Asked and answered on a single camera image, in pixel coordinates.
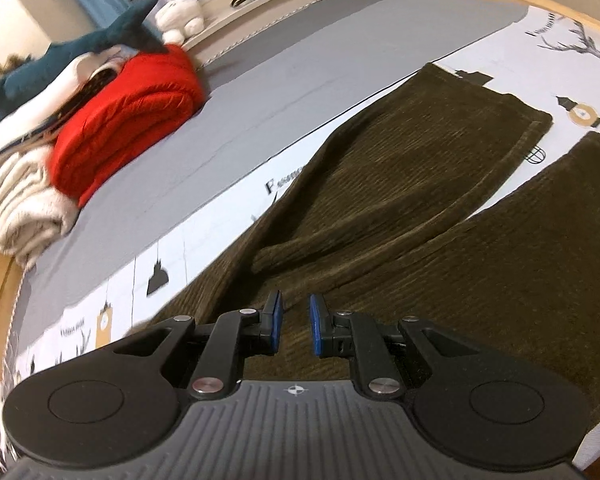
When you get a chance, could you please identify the olive green corduroy pants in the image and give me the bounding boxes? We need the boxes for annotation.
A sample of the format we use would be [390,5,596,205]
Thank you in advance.
[125,62,600,431]

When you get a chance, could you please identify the red folded quilt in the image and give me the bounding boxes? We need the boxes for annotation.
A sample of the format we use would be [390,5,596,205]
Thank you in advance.
[49,44,206,208]

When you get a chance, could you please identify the cream folded fleece blanket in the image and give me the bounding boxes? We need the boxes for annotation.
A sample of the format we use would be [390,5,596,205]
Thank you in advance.
[0,147,81,268]

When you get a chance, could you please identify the navy star-print folded blanket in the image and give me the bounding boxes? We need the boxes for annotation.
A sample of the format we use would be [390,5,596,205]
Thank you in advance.
[30,57,131,136]

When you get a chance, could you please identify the blue shark plush toy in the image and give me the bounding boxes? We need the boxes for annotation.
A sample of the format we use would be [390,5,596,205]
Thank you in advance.
[0,0,167,156]

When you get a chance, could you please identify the white bear plush toy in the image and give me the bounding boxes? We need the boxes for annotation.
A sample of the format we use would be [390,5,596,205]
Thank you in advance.
[155,0,204,45]

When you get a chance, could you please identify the white window sill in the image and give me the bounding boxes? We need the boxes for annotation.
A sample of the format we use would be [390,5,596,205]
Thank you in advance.
[182,0,421,51]

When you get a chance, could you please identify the brown plush toy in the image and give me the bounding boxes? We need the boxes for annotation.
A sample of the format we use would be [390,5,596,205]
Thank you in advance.
[0,54,33,91]

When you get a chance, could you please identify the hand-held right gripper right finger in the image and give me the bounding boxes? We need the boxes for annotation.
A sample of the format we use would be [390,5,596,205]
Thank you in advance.
[307,294,487,402]

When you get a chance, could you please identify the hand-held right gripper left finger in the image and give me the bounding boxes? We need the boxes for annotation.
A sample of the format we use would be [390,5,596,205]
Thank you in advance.
[112,290,285,401]

